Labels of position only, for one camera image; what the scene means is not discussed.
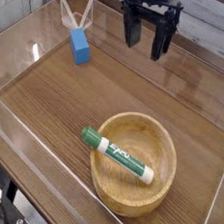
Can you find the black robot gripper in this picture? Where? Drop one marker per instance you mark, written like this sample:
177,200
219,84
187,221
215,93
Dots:
160,12

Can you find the green Expo marker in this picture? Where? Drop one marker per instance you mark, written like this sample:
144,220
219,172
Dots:
104,146

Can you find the brown wooden bowl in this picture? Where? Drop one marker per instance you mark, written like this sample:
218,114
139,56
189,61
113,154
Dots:
135,179

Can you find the blue rectangular block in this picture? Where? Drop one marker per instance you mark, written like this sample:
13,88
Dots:
79,46

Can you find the clear acrylic tray wall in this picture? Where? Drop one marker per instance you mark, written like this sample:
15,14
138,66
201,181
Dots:
46,99

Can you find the black metal table bracket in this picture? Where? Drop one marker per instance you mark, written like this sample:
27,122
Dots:
11,213

